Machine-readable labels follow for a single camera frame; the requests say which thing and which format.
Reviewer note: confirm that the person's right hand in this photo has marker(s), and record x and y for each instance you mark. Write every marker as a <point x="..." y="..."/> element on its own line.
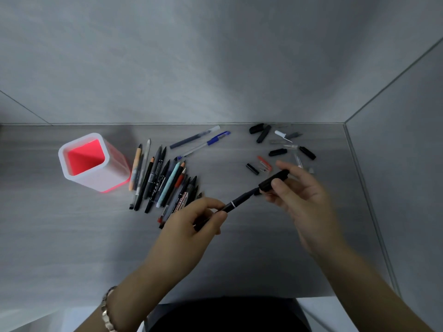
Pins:
<point x="311" y="207"/>

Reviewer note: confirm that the person's left hand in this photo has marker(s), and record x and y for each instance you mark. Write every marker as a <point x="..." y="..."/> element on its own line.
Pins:
<point x="180" y="243"/>

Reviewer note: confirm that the person's right thumb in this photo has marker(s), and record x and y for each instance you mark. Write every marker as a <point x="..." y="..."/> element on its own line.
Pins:
<point x="282" y="187"/>

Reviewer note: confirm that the person's left thumb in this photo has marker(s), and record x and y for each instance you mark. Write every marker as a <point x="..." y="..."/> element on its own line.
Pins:
<point x="217" y="221"/>

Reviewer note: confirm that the large black marker cap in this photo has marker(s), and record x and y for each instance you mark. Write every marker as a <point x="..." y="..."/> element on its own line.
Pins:
<point x="273" y="180"/>

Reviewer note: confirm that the black marker pen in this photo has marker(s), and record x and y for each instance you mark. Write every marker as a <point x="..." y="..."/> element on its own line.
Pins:
<point x="235" y="203"/>

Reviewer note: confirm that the person's left forearm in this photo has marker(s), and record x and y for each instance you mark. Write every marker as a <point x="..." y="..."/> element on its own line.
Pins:
<point x="135" y="300"/>

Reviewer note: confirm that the person's right forearm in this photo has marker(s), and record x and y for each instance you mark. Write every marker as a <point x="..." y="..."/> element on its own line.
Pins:
<point x="367" y="290"/>

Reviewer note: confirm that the red pen cap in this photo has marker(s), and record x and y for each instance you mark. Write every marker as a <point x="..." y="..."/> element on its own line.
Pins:
<point x="264" y="163"/>

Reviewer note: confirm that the short black pen cap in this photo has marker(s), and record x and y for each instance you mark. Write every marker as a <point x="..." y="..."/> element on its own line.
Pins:
<point x="252" y="169"/>

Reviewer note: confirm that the white pen cap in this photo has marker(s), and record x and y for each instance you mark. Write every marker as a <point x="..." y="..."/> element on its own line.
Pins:
<point x="282" y="135"/>

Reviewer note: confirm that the pile of assorted pens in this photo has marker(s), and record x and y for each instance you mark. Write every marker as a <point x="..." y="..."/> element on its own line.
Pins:
<point x="162" y="183"/>

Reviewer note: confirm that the blue capped ballpoint pen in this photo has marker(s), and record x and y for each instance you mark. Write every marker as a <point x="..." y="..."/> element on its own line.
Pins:
<point x="204" y="144"/>

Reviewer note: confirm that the dark gel pen clear cap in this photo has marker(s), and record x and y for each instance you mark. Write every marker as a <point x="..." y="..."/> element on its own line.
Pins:
<point x="193" y="137"/>

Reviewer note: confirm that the person's black clothing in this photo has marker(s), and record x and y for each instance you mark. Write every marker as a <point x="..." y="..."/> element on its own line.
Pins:
<point x="228" y="316"/>

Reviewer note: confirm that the white and red pen holder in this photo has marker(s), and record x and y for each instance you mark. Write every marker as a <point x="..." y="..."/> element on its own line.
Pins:
<point x="90" y="162"/>

